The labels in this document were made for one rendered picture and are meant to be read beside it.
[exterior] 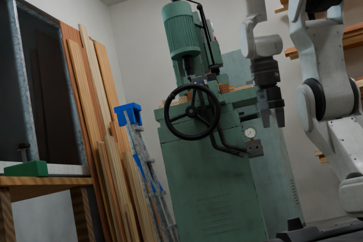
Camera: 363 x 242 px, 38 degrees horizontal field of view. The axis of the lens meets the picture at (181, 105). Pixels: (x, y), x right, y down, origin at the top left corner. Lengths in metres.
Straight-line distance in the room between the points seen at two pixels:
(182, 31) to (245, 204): 1.02
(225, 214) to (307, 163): 2.53
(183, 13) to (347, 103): 1.50
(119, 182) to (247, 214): 1.66
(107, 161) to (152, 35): 1.97
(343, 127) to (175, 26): 1.52
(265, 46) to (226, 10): 3.90
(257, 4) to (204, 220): 1.40
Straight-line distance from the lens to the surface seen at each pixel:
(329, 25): 1.78
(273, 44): 1.67
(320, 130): 1.71
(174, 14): 3.02
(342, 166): 1.70
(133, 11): 5.85
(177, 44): 2.97
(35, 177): 1.61
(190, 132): 2.77
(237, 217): 2.73
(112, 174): 4.15
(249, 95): 2.78
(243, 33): 1.66
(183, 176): 2.76
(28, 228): 3.56
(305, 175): 5.18
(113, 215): 4.14
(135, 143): 3.67
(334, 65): 1.76
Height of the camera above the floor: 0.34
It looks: 11 degrees up
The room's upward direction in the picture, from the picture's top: 12 degrees counter-clockwise
